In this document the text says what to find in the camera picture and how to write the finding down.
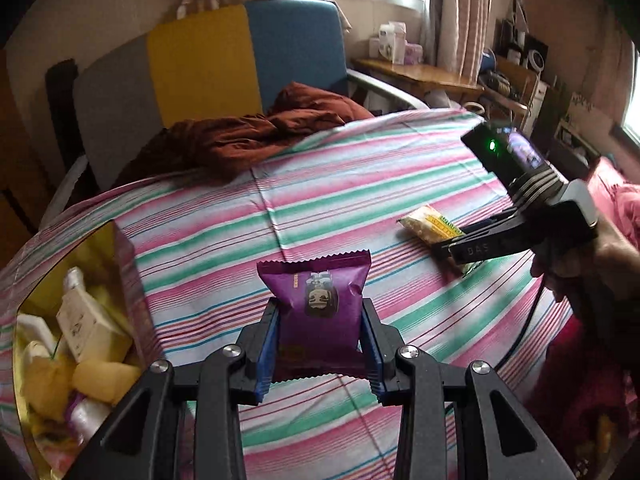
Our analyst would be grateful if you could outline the purple snack packet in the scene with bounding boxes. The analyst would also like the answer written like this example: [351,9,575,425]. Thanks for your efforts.
[257,250,371,382]

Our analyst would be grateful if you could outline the yellow cracker packet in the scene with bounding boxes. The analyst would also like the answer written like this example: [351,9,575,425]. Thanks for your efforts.
[397,204,478,275]

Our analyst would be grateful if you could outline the white plastic bag bundle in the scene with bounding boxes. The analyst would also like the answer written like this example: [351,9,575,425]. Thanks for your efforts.
[65,394,111,444]

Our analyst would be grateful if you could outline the gold metal tray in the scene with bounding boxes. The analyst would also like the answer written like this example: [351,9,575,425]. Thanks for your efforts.
[12,221,160,479]

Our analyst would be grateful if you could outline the person's right hand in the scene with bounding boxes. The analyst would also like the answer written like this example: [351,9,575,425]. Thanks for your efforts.
[530,214,639,325]

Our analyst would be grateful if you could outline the striped bed sheet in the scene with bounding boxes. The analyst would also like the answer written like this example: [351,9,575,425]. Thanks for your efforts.
[1,110,570,462]

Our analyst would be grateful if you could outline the cluttered shelf unit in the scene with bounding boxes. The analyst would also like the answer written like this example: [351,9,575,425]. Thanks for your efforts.
[478,0,563,136]

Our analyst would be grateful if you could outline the yellow sponge block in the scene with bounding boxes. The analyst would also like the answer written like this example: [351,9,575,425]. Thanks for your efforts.
[72,360,142,406]

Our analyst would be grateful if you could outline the tall white printed box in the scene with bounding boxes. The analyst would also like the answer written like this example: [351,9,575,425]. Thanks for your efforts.
[56,288,132,363]

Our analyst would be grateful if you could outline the wooden side shelf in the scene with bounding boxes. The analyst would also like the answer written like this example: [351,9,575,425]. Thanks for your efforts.
[352,58,484,102]

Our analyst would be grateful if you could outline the white soap bar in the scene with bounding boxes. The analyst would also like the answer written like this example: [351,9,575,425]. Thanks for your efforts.
[16,314,56,356]

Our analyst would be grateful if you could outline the white boxes on shelf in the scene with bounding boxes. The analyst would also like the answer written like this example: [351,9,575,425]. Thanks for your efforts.
[369,22,423,65]

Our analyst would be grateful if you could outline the dark red blanket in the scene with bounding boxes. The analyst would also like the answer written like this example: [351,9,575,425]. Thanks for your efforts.
[115,81,372,186]

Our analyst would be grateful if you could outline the pink patterned curtain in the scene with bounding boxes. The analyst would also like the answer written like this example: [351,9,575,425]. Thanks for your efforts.
[437,0,491,82]

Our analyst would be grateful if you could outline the grey yellow blue headboard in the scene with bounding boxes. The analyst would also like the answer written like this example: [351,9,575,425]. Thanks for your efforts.
[74,0,347,191]

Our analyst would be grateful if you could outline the black camera with screen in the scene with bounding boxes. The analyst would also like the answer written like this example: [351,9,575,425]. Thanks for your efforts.
[461,122,550,194]

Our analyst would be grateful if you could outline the white bed rail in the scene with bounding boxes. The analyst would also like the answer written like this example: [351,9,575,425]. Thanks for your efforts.
[347,68,428,110]

